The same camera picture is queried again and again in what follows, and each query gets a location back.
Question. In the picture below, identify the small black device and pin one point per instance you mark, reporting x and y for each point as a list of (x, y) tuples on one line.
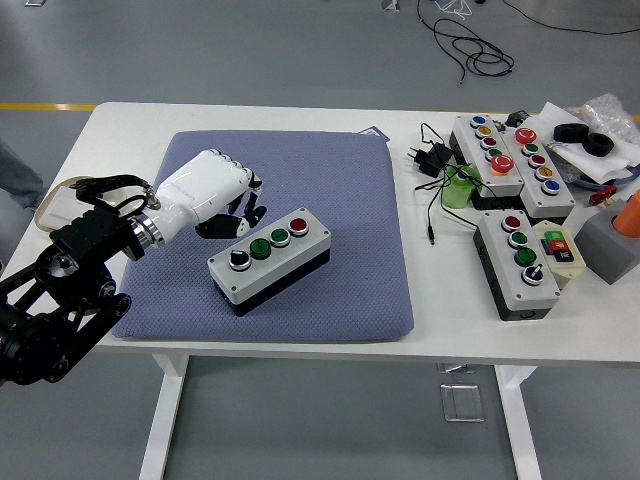
[(515, 120)]

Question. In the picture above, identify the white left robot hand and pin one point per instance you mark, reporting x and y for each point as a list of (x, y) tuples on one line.
[(200, 190)]

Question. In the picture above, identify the cream three-key switch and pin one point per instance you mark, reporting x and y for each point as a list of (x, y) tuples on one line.
[(567, 268)]

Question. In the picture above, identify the beige shallow tray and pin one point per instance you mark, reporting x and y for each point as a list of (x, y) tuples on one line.
[(42, 220)]

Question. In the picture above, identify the white paper sheet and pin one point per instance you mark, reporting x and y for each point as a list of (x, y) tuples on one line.
[(595, 164)]

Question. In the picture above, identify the grey four-button control box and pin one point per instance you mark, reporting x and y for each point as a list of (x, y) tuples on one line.
[(530, 296), (240, 281)]

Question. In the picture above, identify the blue-grey padded mat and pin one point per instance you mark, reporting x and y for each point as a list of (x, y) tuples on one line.
[(325, 200)]

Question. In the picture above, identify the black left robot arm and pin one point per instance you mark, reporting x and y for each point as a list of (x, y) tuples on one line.
[(90, 235)]

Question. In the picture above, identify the white wall switch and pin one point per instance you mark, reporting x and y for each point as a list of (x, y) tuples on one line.
[(62, 210)]

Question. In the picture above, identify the purple-edged white card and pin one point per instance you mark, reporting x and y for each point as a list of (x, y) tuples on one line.
[(377, 133)]

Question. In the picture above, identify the green plastic cup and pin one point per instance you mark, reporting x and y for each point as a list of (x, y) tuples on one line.
[(457, 196)]

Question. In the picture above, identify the white table leg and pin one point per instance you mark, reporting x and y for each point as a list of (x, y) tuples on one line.
[(520, 425), (160, 425)]

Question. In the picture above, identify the small metal floor stand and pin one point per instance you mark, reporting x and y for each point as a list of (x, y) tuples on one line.
[(390, 4)]

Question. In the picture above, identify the grey block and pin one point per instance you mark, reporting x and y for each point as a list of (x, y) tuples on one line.
[(605, 246)]

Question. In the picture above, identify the red knob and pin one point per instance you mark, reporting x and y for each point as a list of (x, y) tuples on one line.
[(602, 195)]

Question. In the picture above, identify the orange cylinder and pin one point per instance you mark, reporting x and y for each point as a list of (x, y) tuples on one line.
[(630, 216)]

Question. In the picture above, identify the metal floor socket plate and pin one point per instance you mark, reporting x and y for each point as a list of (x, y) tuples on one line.
[(462, 404)]

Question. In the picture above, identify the clear bubble wrap bag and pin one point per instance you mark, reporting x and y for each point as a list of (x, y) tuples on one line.
[(607, 112)]

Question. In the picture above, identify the black power adapter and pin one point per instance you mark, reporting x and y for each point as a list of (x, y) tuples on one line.
[(430, 157)]

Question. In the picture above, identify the person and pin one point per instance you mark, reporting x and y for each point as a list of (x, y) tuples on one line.
[(17, 175)]

